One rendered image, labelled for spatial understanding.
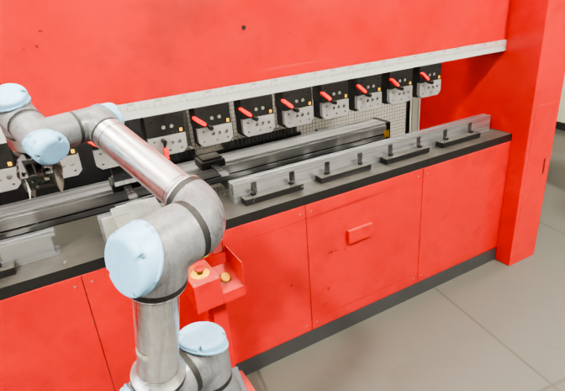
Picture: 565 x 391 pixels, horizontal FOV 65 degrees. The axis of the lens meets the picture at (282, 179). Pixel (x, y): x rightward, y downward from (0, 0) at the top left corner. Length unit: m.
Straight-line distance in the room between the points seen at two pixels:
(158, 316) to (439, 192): 2.00
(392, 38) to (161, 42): 1.10
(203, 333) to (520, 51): 2.31
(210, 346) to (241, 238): 0.92
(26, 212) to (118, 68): 0.76
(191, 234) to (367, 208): 1.60
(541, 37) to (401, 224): 1.22
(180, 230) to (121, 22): 1.09
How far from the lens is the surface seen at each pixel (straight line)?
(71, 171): 1.79
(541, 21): 2.80
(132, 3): 1.74
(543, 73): 2.86
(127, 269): 0.77
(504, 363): 2.58
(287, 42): 1.95
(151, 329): 0.90
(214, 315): 1.86
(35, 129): 1.03
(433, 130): 2.62
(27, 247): 1.91
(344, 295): 2.46
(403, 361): 2.47
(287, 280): 2.19
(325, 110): 2.10
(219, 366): 1.15
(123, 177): 1.85
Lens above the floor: 1.74
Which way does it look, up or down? 23 degrees down
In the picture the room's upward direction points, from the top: 4 degrees counter-clockwise
